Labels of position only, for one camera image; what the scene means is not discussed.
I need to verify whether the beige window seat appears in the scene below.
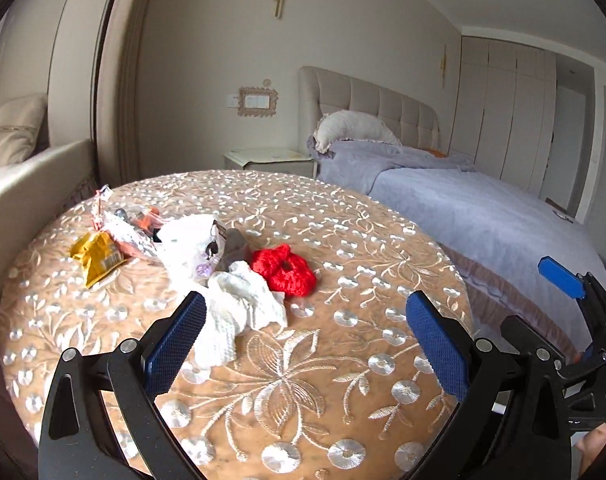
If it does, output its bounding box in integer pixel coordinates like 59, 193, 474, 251
0, 140, 97, 294

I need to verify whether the orange printed clear wrapper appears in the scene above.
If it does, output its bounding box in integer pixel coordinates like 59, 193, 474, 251
92, 185, 164, 260

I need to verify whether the person right hand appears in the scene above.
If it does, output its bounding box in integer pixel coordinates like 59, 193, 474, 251
575, 422, 606, 476

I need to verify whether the framed wall switch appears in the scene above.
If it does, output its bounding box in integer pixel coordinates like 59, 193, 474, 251
237, 87, 278, 118

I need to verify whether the grey cloth piece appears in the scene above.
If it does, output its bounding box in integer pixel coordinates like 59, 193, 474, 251
216, 229, 252, 271

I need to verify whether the white plastic bag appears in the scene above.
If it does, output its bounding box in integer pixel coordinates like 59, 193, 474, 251
155, 214, 226, 287

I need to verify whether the bed with lilac cover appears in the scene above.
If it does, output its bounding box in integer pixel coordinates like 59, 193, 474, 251
306, 139, 606, 359

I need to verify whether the white pillow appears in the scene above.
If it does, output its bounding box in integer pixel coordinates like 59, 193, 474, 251
312, 110, 401, 154

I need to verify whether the yellow snack wrapper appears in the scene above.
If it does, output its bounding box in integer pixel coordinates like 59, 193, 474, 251
69, 231, 126, 288

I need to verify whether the beige tufted headboard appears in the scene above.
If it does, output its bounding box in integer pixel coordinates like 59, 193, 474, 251
297, 66, 440, 152

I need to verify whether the white nightstand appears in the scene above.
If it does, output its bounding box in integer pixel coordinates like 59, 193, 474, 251
224, 148, 317, 179

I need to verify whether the beige cushion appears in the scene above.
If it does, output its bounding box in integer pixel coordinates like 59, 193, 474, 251
0, 93, 47, 168

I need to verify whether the white crumpled tissue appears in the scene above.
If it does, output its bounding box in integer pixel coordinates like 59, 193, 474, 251
192, 261, 288, 370

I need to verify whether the white wardrobe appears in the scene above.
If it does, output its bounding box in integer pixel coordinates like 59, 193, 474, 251
448, 36, 557, 195

